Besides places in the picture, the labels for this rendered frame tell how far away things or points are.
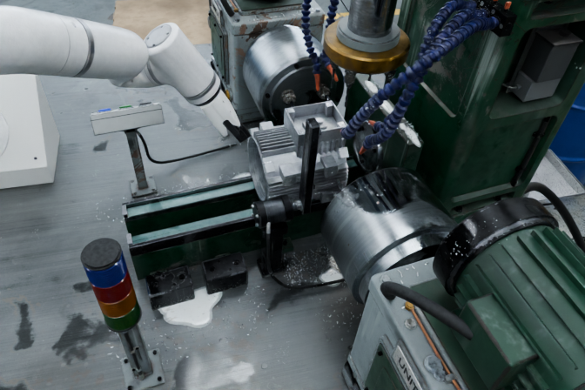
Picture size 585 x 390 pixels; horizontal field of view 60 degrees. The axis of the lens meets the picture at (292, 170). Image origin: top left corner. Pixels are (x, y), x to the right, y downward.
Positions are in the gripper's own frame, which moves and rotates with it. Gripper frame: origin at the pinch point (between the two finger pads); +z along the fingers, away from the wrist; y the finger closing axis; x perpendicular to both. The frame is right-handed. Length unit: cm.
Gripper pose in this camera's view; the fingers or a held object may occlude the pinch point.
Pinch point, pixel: (240, 132)
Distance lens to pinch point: 119.3
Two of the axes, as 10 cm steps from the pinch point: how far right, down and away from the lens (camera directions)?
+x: 8.4, -5.3, -1.0
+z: 4.2, 5.2, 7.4
